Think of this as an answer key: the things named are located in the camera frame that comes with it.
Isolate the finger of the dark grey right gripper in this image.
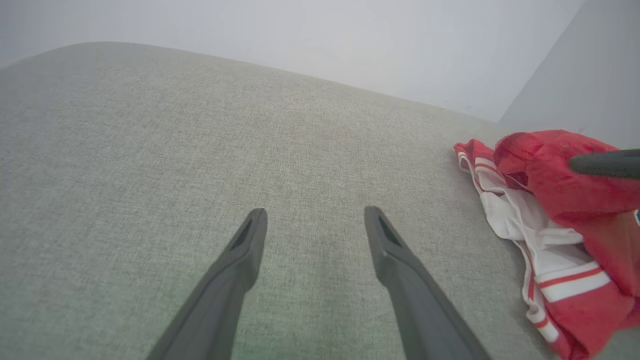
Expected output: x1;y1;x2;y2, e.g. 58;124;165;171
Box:
569;148;640;181

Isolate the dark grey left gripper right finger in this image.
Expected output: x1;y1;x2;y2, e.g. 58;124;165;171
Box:
364;206;494;360

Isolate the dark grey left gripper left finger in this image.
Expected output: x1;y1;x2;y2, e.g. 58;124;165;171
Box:
146;208;268;360

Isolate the red and white garment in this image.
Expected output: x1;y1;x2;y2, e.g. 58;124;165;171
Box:
454;129;640;360

